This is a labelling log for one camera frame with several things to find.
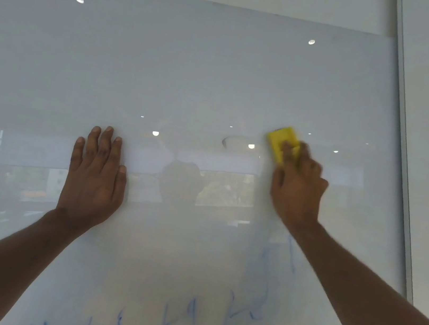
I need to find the person's left hand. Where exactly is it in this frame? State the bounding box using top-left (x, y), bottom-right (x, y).
top-left (53, 120), bottom-right (135, 236)

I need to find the person's right hand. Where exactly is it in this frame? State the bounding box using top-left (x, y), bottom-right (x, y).
top-left (264, 139), bottom-right (335, 238)

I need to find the yellow sponge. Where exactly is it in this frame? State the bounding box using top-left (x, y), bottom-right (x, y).
top-left (262, 123), bottom-right (304, 169)

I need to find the person's right forearm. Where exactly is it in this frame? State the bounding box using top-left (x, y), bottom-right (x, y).
top-left (278, 217), bottom-right (429, 325)

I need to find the glass whiteboard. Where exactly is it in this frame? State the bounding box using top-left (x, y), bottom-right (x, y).
top-left (0, 0), bottom-right (429, 325)

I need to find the silver metal frame strip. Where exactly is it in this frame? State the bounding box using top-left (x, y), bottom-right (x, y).
top-left (352, 0), bottom-right (429, 305)

